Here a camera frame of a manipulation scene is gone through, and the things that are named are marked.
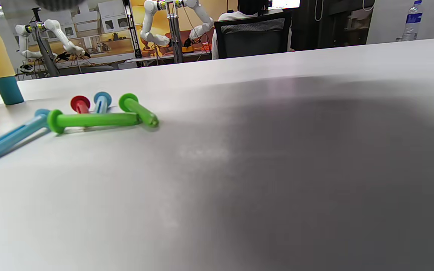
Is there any metal robot stand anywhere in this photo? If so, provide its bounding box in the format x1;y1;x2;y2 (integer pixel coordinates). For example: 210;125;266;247
32;8;60;78
166;0;184;64

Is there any white background table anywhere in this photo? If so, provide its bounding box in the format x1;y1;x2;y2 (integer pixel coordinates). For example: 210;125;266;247
126;50;214;64

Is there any red toy nail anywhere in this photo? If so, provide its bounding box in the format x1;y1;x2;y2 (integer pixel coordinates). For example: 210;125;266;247
70;95;91;114

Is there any green toy nail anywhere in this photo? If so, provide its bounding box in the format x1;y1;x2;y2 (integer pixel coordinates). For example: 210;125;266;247
47;109;142;134
119;93;159;128

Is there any blue toy nail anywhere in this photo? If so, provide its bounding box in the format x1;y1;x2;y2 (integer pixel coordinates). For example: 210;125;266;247
0;109;51;167
93;91;112;114

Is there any person's right hand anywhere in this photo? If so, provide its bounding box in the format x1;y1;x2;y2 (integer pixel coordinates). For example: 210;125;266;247
34;0;86;12

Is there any clear water bottle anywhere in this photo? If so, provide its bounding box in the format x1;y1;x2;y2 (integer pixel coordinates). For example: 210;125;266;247
402;0;423;41

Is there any black backdrop stand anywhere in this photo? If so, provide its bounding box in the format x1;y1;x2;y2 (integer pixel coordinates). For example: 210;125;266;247
124;0;144;68

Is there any black mesh office chair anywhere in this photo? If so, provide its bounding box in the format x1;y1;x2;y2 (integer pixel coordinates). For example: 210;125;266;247
214;11;293;59

